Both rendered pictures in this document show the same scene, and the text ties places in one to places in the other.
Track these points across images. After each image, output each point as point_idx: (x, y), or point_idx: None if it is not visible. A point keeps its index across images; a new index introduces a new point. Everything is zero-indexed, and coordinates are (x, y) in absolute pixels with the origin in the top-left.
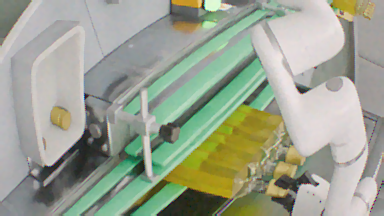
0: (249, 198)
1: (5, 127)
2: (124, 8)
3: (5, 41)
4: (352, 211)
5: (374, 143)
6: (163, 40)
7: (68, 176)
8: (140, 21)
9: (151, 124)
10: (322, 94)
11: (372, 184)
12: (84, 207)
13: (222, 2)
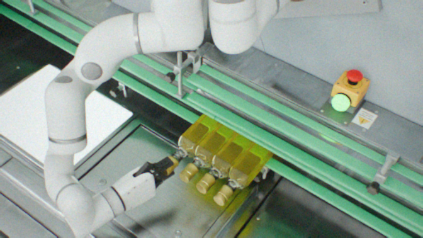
0: (220, 184)
1: None
2: (288, 36)
3: None
4: (56, 181)
5: None
6: (281, 80)
7: (172, 53)
8: (305, 63)
9: (175, 69)
10: (62, 74)
11: (67, 198)
12: (147, 63)
13: (376, 123)
